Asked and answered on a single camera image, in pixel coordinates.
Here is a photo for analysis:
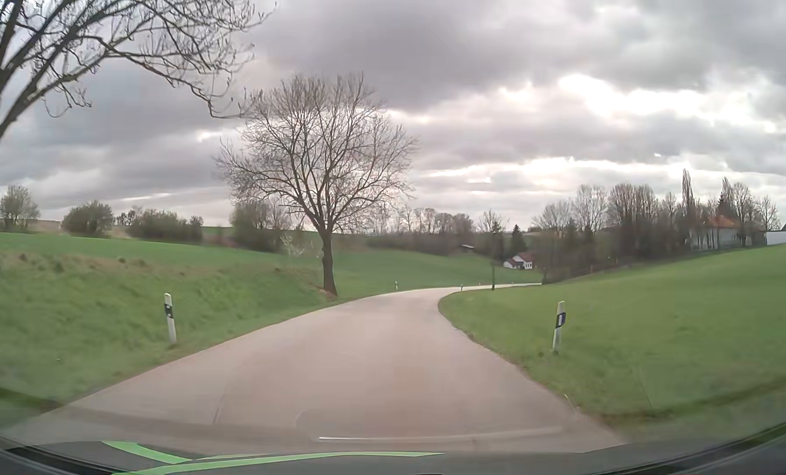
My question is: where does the row of distant bare trees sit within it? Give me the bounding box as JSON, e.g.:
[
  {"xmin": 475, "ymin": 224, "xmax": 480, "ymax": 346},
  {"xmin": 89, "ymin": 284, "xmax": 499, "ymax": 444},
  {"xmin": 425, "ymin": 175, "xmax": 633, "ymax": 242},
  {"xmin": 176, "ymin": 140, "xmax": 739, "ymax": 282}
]
[{"xmin": 364, "ymin": 203, "xmax": 526, "ymax": 259}]

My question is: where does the tall bare tree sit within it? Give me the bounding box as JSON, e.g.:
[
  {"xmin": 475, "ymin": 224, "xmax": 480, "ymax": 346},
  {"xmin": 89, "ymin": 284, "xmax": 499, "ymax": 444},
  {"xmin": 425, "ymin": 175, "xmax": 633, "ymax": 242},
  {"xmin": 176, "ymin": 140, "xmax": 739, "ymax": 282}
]
[{"xmin": 214, "ymin": 72, "xmax": 420, "ymax": 297}]

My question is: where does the grey asphalt road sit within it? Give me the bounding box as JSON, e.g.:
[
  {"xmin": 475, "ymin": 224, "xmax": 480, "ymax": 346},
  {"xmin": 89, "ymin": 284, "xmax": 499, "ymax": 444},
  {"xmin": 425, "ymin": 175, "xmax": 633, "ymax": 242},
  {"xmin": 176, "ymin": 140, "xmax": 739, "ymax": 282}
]
[{"xmin": 0, "ymin": 283, "xmax": 626, "ymax": 455}]

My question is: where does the car's own bonnet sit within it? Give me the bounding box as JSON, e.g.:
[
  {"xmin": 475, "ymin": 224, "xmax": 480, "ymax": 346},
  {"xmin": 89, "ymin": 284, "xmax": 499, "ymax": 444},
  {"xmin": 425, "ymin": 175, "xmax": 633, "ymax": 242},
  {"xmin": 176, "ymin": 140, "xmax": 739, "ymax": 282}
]
[{"xmin": 0, "ymin": 408, "xmax": 786, "ymax": 475}]

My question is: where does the group of bare trees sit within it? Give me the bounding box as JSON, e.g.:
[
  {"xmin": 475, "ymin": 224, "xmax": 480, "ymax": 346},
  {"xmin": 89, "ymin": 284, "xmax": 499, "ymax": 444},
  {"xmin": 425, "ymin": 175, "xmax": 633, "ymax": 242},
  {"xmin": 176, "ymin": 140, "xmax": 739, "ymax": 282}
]
[{"xmin": 532, "ymin": 169, "xmax": 782, "ymax": 285}]

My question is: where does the row of bushes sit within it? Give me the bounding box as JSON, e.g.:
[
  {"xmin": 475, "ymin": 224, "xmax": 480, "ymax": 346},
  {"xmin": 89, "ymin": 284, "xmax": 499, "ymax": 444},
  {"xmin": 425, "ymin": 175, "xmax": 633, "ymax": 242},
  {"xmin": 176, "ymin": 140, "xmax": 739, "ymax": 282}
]
[{"xmin": 0, "ymin": 185, "xmax": 295, "ymax": 253}]

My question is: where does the sloping grass field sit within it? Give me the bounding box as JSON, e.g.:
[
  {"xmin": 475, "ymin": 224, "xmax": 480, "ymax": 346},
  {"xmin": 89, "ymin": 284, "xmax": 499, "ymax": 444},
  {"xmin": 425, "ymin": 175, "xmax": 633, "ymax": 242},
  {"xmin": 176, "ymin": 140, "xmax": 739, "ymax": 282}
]
[{"xmin": 438, "ymin": 241, "xmax": 786, "ymax": 442}]

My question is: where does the grass bank with field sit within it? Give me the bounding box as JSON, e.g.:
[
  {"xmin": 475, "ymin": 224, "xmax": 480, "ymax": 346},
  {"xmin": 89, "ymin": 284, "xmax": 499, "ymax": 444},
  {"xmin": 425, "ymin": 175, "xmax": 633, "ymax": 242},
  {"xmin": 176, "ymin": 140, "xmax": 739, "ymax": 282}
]
[{"xmin": 0, "ymin": 226, "xmax": 543, "ymax": 433}]

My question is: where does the white house with orange roof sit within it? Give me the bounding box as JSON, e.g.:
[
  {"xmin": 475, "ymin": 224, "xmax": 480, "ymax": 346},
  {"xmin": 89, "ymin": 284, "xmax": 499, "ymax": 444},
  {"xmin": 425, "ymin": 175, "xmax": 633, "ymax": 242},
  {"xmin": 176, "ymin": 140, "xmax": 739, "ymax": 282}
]
[{"xmin": 690, "ymin": 215, "xmax": 742, "ymax": 251}]

